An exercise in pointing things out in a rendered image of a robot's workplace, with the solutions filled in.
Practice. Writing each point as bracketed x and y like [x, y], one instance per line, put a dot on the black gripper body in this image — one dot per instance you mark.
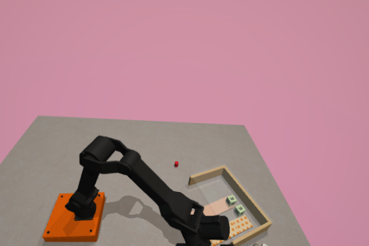
[201, 242]

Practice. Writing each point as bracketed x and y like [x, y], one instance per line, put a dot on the cream strip with orange polka dots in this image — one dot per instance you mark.
[215, 242]

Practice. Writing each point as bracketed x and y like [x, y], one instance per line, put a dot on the peach strip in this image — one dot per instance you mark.
[207, 211]

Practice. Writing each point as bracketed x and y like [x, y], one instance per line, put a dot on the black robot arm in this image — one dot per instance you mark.
[174, 206]

